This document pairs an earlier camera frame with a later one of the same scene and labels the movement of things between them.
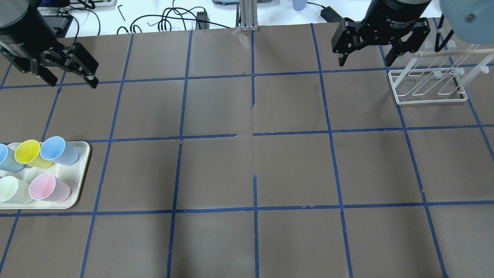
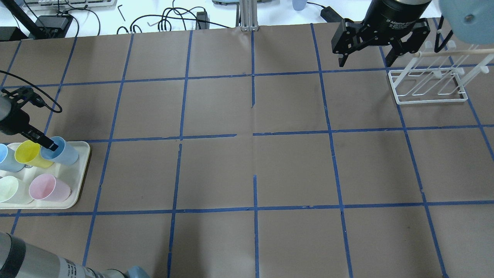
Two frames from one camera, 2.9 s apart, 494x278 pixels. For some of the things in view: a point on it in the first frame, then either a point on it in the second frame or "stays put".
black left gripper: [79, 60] -> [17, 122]
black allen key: [118, 7] stays put
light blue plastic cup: [56, 149] stays put
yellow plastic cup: [28, 152] stays put
